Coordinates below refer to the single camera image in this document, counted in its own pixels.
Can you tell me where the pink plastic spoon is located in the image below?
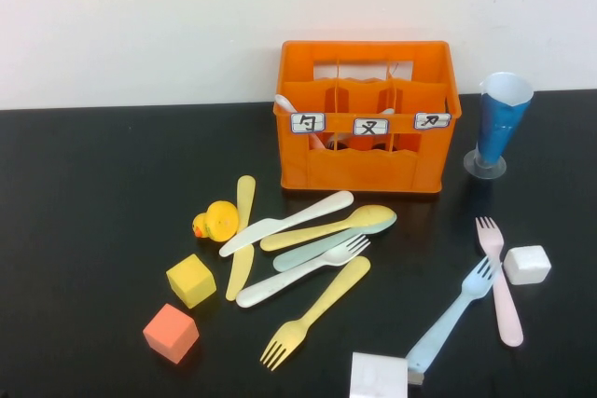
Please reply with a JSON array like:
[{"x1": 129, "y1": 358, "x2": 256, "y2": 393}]
[{"x1": 273, "y1": 93, "x2": 325, "y2": 150}]

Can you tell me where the grey plastic fork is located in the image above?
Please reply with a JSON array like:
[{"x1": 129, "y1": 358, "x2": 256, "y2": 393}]
[{"x1": 326, "y1": 107, "x2": 397, "y2": 150}]

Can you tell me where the yellow plastic fork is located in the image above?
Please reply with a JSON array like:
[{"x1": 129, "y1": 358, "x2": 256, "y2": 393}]
[{"x1": 258, "y1": 255, "x2": 372, "y2": 373}]

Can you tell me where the light blue plastic fork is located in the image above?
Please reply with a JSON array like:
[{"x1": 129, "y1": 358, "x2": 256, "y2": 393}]
[{"x1": 404, "y1": 255, "x2": 504, "y2": 372}]

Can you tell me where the orange plastic cutlery holder crate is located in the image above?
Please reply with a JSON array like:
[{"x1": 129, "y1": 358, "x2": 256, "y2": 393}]
[{"x1": 272, "y1": 40, "x2": 463, "y2": 194}]

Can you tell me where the white plastic knife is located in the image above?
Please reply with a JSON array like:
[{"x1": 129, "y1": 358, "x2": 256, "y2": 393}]
[{"x1": 217, "y1": 190, "x2": 354, "y2": 258}]

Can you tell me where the white label spoon character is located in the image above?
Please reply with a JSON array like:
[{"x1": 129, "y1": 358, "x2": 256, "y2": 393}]
[{"x1": 289, "y1": 112, "x2": 326, "y2": 134}]

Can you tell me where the yellow plastic knife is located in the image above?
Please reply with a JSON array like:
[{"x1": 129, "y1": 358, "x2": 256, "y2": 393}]
[{"x1": 225, "y1": 174, "x2": 257, "y2": 302}]

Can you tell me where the yellow plastic spoon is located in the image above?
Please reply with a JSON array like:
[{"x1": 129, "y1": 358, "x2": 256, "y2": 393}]
[{"x1": 258, "y1": 204, "x2": 396, "y2": 253}]

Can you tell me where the mint green plastic spoon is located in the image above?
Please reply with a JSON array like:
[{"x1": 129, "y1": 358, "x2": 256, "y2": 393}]
[{"x1": 271, "y1": 212, "x2": 398, "y2": 273}]

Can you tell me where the white label fork character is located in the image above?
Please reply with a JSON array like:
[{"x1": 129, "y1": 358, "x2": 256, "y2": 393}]
[{"x1": 353, "y1": 117, "x2": 390, "y2": 137}]

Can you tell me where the yellow rubber duck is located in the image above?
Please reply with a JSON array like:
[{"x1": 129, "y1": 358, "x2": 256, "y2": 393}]
[{"x1": 190, "y1": 200, "x2": 240, "y2": 244}]

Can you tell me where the white plastic fork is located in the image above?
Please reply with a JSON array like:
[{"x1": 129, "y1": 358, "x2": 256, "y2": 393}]
[{"x1": 235, "y1": 233, "x2": 372, "y2": 309}]

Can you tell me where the white label knife character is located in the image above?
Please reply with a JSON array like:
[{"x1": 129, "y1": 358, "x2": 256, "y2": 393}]
[{"x1": 413, "y1": 112, "x2": 452, "y2": 130}]

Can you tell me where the yellow foam cube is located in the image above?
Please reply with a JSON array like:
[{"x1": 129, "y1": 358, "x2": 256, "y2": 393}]
[{"x1": 165, "y1": 254, "x2": 217, "y2": 310}]

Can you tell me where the blue cone cup clear base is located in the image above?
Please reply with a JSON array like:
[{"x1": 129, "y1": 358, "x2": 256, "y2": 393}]
[{"x1": 464, "y1": 72, "x2": 535, "y2": 180}]

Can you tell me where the orange foam cube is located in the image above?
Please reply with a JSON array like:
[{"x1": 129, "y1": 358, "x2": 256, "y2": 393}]
[{"x1": 142, "y1": 303, "x2": 201, "y2": 365}]

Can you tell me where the white power adapter plug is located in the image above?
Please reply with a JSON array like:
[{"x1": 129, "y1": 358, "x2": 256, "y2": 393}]
[{"x1": 349, "y1": 351, "x2": 427, "y2": 398}]

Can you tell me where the white foam cube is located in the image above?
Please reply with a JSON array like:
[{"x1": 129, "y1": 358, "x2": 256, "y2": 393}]
[{"x1": 502, "y1": 244, "x2": 553, "y2": 286}]

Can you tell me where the pink plastic fork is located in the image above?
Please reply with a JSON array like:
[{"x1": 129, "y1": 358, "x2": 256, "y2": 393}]
[{"x1": 474, "y1": 215, "x2": 525, "y2": 349}]

